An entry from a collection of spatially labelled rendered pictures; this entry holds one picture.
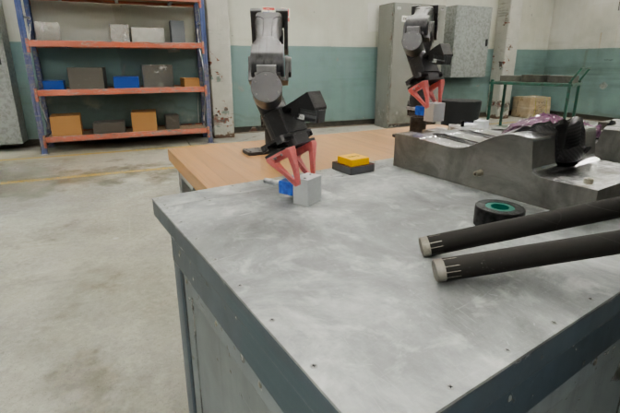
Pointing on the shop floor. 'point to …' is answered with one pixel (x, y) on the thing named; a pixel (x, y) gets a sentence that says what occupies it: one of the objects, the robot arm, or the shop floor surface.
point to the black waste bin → (460, 111)
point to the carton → (530, 106)
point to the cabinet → (396, 64)
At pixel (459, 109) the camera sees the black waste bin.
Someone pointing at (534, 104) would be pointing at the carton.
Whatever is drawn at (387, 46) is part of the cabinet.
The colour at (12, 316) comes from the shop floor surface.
